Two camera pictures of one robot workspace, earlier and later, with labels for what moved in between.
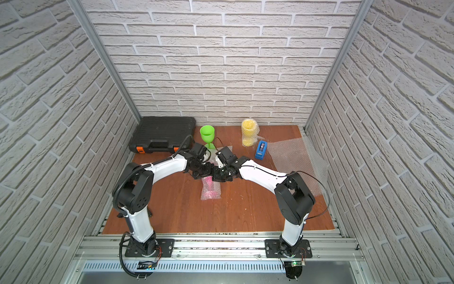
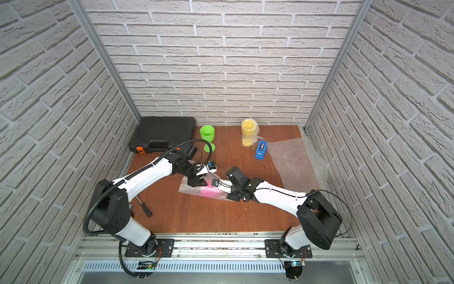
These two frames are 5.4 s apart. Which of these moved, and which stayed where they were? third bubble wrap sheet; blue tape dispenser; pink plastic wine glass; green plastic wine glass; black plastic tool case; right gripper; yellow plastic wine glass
Moved: right gripper; pink plastic wine glass
Stayed: blue tape dispenser; yellow plastic wine glass; black plastic tool case; green plastic wine glass; third bubble wrap sheet
